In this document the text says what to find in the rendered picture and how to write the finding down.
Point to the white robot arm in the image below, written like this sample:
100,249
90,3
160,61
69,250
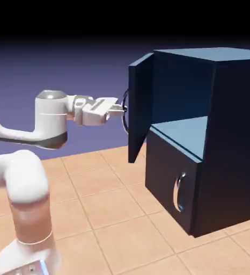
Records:
50,116

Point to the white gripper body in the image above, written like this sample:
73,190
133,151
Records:
95,111

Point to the dark blue closed cabinet door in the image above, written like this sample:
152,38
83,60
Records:
170,182

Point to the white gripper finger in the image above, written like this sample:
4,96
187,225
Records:
116,111

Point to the dark blue cabinet door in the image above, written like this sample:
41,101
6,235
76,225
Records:
170,182
139,107

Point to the dark blue cabinet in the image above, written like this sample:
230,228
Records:
223,129

